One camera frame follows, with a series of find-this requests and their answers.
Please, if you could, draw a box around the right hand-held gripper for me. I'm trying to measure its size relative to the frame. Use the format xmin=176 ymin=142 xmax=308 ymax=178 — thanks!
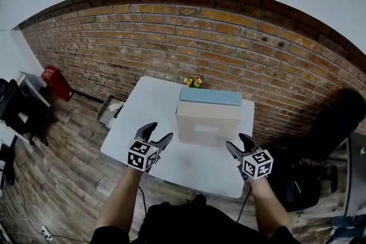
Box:
xmin=225 ymin=133 xmax=275 ymax=181

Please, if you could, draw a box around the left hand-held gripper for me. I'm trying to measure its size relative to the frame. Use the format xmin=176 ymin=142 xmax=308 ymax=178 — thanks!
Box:
xmin=127 ymin=122 xmax=174 ymax=174

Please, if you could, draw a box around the beige file box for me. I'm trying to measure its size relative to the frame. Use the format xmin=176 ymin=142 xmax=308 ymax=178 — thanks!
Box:
xmin=174 ymin=101 xmax=243 ymax=147

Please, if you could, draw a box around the blue file box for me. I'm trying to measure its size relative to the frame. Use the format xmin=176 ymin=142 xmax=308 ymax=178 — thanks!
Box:
xmin=179 ymin=87 xmax=243 ymax=107

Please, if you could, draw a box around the person's right forearm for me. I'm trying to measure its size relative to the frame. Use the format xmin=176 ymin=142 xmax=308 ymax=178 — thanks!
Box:
xmin=250 ymin=175 xmax=292 ymax=238

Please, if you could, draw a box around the person's left forearm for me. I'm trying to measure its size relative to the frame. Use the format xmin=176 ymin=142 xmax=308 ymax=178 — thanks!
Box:
xmin=96 ymin=165 xmax=144 ymax=234

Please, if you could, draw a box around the white table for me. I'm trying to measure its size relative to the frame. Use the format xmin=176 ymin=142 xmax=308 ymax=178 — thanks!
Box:
xmin=100 ymin=75 xmax=255 ymax=199

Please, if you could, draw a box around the potted yellow flower plant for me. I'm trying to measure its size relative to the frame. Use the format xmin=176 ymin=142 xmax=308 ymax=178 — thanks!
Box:
xmin=184 ymin=75 xmax=203 ymax=89

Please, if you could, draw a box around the person's black shirt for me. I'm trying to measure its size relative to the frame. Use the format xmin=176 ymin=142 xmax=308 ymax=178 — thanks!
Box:
xmin=91 ymin=201 xmax=301 ymax=244

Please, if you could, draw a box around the red case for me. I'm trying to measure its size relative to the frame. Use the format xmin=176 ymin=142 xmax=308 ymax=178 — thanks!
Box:
xmin=41 ymin=66 xmax=74 ymax=102

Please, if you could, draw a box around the white desk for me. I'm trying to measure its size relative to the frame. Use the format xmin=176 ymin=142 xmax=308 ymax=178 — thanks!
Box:
xmin=343 ymin=131 xmax=366 ymax=218

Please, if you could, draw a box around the white power strip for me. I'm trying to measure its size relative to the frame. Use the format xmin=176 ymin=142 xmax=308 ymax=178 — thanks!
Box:
xmin=41 ymin=225 xmax=53 ymax=241

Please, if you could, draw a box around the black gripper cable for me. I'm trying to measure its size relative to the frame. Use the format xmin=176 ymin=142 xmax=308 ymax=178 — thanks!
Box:
xmin=236 ymin=188 xmax=252 ymax=222
xmin=138 ymin=185 xmax=148 ymax=218

